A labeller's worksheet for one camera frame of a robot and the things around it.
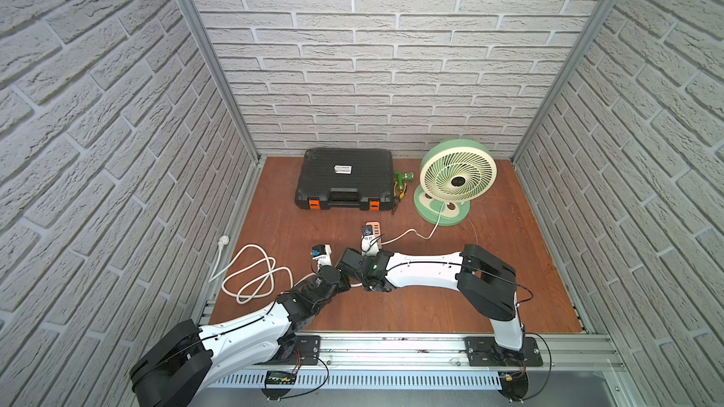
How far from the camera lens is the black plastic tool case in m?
1.00

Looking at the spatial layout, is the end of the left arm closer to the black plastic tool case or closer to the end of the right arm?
the end of the right arm

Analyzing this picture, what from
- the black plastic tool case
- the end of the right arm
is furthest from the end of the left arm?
the black plastic tool case
